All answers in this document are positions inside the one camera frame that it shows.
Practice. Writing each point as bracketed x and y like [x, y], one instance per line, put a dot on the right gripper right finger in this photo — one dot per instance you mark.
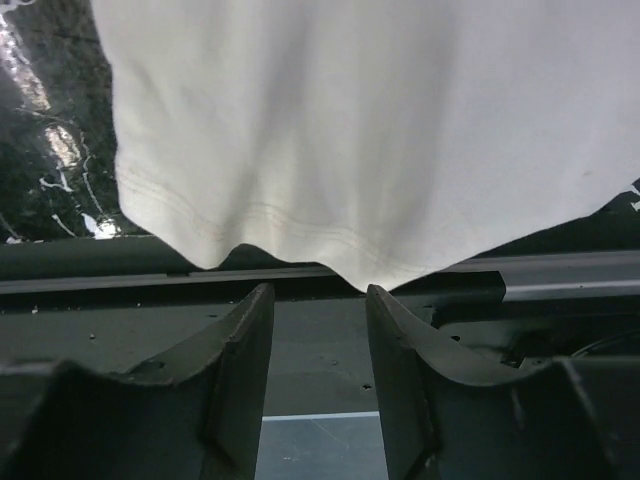
[447, 412]

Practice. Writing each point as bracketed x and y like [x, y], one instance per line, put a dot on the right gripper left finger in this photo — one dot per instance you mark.
[193, 411]

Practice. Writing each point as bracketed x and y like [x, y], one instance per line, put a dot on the cream white t shirt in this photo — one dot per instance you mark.
[386, 140]

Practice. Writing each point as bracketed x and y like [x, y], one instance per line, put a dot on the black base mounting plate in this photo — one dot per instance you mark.
[111, 304]

